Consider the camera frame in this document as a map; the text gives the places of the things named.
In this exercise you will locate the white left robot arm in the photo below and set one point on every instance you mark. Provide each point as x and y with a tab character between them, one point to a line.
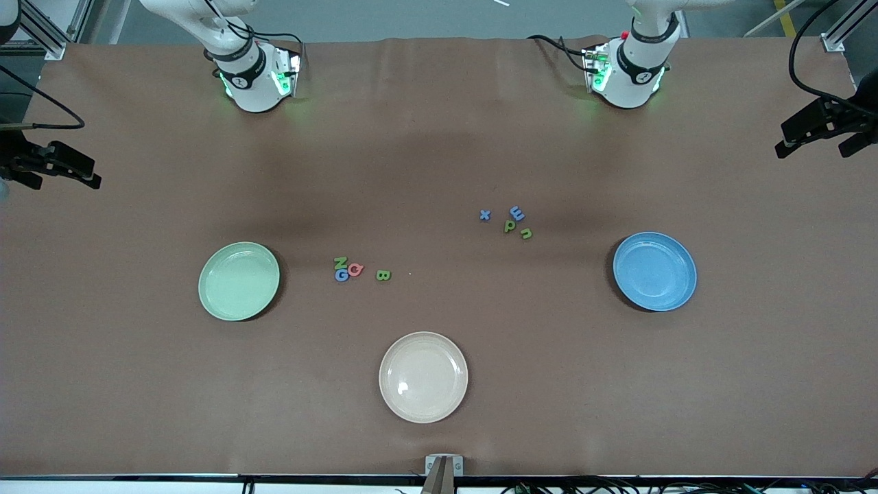
631	86

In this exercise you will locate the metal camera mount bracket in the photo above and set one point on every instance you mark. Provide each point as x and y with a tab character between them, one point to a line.
444	470

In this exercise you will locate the brown table mat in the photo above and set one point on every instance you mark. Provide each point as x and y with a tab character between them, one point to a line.
480	412

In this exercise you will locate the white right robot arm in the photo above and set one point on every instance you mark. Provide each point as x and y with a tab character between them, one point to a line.
254	89

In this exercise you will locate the aluminium frame profile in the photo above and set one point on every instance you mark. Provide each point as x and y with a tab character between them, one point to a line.
833	42
51	46

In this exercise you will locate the red letter Q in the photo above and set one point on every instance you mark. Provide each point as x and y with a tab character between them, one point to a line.
350	269

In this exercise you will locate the green plate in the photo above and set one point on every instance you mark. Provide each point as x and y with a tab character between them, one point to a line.
239	281

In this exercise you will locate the beige plate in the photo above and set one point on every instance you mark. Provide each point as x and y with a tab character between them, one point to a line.
423	377

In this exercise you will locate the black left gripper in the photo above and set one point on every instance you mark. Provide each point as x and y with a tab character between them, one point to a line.
852	113

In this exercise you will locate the blue plate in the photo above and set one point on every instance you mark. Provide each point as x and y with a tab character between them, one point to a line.
655	272

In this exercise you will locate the blue letter E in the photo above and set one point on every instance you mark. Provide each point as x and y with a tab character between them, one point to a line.
517	213

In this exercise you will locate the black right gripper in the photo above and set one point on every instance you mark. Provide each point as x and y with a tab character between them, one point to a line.
15	155

